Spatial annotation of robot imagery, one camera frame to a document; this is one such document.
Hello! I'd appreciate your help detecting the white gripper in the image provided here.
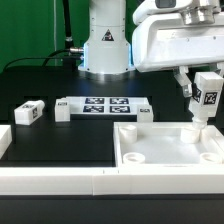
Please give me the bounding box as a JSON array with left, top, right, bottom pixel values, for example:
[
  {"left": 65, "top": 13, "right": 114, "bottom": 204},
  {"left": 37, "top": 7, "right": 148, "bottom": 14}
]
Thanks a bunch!
[{"left": 132, "top": 13, "right": 224, "bottom": 98}]

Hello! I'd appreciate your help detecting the white square tabletop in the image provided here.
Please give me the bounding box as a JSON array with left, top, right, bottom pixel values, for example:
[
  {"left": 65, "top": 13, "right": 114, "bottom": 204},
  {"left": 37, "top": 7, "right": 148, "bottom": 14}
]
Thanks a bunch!
[{"left": 114, "top": 122, "right": 224, "bottom": 167}]

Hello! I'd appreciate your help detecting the white U-shaped obstacle fence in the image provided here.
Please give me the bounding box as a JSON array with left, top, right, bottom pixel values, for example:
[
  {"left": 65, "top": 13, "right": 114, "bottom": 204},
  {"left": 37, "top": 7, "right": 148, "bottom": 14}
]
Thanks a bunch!
[{"left": 0, "top": 124, "right": 224, "bottom": 196}]

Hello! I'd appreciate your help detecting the white marker base plate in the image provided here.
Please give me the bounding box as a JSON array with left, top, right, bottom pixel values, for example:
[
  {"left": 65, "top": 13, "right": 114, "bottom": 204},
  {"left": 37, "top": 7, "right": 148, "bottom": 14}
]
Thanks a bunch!
[{"left": 67, "top": 96, "right": 152, "bottom": 115}]

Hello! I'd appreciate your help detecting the black hose with metal fitting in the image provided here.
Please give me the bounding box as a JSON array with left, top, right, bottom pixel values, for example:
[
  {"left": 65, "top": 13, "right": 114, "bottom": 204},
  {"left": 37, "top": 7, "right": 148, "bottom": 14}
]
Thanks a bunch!
[{"left": 62, "top": 0, "right": 85, "bottom": 56}]

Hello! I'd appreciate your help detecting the black cable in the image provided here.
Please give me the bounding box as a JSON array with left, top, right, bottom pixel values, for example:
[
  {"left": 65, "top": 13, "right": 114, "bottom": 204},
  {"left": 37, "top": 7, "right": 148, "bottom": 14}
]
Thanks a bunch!
[{"left": 2, "top": 49, "right": 84, "bottom": 73}]

